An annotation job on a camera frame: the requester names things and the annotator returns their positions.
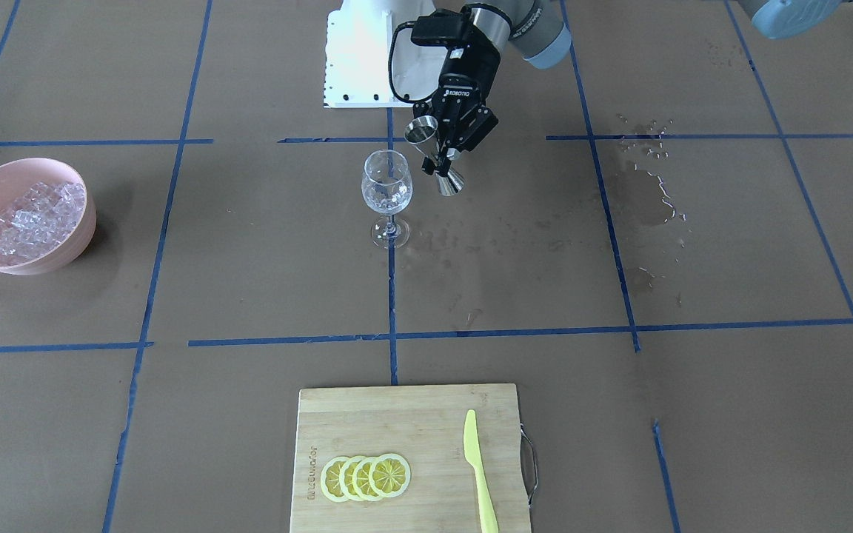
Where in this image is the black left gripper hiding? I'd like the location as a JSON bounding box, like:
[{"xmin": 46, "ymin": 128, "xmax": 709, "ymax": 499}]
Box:
[{"xmin": 413, "ymin": 41, "xmax": 501, "ymax": 161}]

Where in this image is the steel double jigger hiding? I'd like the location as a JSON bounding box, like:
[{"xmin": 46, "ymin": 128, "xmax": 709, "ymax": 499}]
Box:
[{"xmin": 405, "ymin": 115, "xmax": 464, "ymax": 197}]

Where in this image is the clear wine glass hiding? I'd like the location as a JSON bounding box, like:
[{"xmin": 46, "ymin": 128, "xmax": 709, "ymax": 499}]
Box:
[{"xmin": 360, "ymin": 150, "xmax": 413, "ymax": 249}]

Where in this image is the clear ice cubes pile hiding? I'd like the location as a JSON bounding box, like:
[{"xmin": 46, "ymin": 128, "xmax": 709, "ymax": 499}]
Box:
[{"xmin": 0, "ymin": 181, "xmax": 86, "ymax": 264}]

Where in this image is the pink ice bowl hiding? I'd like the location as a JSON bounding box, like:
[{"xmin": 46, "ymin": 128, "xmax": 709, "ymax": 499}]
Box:
[{"xmin": 0, "ymin": 158, "xmax": 97, "ymax": 275}]

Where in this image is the bamboo cutting board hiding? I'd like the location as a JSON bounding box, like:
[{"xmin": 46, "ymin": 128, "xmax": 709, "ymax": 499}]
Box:
[{"xmin": 289, "ymin": 383, "xmax": 532, "ymax": 532}]

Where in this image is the lemon slice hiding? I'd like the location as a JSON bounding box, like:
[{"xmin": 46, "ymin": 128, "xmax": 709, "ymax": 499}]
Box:
[
  {"xmin": 338, "ymin": 455, "xmax": 368, "ymax": 500},
  {"xmin": 369, "ymin": 453, "xmax": 412, "ymax": 498},
  {"xmin": 352, "ymin": 457, "xmax": 383, "ymax": 502},
  {"xmin": 321, "ymin": 456, "xmax": 351, "ymax": 503}
]

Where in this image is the yellow plastic knife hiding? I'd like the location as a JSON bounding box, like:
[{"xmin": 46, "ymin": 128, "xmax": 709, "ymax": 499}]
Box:
[{"xmin": 463, "ymin": 409, "xmax": 500, "ymax": 532}]

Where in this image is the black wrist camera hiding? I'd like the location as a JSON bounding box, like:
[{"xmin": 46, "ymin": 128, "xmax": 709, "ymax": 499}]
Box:
[{"xmin": 410, "ymin": 10, "xmax": 472, "ymax": 50}]

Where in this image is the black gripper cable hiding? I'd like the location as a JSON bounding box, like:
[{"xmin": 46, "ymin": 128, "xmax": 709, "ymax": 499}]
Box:
[{"xmin": 388, "ymin": 21, "xmax": 442, "ymax": 103}]

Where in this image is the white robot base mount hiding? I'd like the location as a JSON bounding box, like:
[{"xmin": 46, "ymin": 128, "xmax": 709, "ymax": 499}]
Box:
[{"xmin": 323, "ymin": 1, "xmax": 446, "ymax": 109}]

